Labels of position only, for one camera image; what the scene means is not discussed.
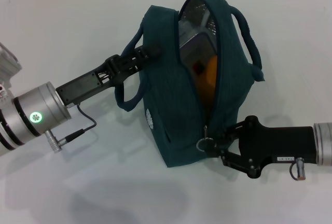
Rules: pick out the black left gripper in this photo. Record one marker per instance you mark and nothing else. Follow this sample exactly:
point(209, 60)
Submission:
point(83, 86)

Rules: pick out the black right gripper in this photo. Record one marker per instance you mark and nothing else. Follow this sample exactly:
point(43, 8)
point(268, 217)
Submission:
point(280, 143)

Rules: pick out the dark teal insulated lunch bag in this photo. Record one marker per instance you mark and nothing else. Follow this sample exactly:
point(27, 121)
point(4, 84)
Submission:
point(160, 84)

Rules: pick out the orange yellow pear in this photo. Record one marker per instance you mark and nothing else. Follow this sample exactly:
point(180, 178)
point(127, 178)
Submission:
point(210, 76)

